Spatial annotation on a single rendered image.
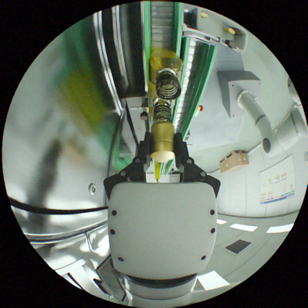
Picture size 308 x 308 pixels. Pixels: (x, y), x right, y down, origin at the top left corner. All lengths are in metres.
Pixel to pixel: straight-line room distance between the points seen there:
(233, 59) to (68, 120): 0.64
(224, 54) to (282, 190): 3.64
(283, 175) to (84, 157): 3.82
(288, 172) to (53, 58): 3.80
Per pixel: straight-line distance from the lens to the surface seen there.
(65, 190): 0.15
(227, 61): 0.60
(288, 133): 0.37
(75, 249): 0.19
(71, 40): 0.19
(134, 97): 0.46
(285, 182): 3.73
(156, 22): 0.37
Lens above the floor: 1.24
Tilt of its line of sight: 22 degrees down
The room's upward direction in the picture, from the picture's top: 179 degrees counter-clockwise
